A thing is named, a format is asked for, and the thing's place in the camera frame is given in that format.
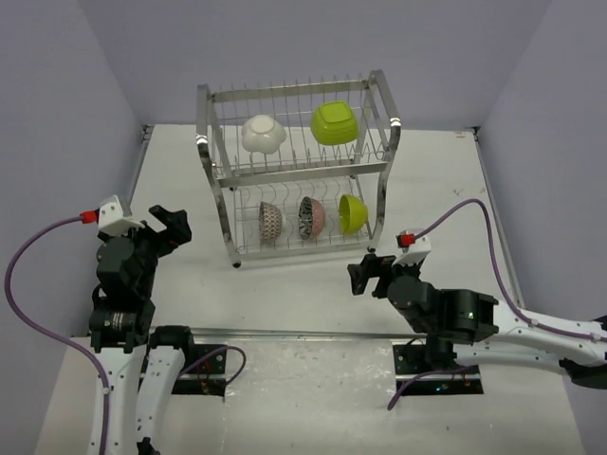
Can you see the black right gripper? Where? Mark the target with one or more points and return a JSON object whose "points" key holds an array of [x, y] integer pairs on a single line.
{"points": [[373, 265]]}

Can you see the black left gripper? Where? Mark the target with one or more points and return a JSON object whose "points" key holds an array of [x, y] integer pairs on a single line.
{"points": [[177, 230]]}

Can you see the pink floral bowl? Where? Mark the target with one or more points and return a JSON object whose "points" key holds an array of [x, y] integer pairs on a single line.
{"points": [[311, 218]]}

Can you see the brown patterned bowl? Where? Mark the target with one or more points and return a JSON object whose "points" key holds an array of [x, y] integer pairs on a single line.
{"points": [[270, 221]]}

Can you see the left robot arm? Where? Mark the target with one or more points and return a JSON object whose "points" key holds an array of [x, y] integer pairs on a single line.
{"points": [[136, 366]]}

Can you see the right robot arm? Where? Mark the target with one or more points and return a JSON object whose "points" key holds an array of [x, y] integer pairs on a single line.
{"points": [[464, 328]]}

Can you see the stainless steel dish rack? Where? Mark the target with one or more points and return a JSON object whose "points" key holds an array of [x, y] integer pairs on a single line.
{"points": [[241, 180]]}

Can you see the green round bowl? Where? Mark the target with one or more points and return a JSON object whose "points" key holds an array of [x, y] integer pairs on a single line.
{"points": [[353, 214]]}

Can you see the white scalloped bowl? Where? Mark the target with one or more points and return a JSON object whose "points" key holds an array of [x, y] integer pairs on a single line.
{"points": [[262, 134]]}

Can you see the green square bowl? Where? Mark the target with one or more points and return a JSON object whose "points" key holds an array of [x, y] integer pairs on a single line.
{"points": [[334, 123]]}

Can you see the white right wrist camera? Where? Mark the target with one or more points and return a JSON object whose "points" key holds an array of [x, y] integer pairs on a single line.
{"points": [[413, 250]]}

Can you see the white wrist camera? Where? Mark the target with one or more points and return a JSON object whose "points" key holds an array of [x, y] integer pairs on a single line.
{"points": [[115, 217], [413, 250]]}

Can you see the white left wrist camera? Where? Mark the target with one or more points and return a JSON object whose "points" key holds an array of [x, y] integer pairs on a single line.
{"points": [[115, 217]]}

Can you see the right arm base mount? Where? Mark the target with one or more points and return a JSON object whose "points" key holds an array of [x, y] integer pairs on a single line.
{"points": [[409, 361]]}

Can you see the aluminium table rail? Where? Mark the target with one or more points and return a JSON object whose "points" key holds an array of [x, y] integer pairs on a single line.
{"points": [[296, 335]]}

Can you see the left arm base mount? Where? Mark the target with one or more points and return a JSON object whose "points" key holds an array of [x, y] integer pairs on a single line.
{"points": [[205, 379]]}

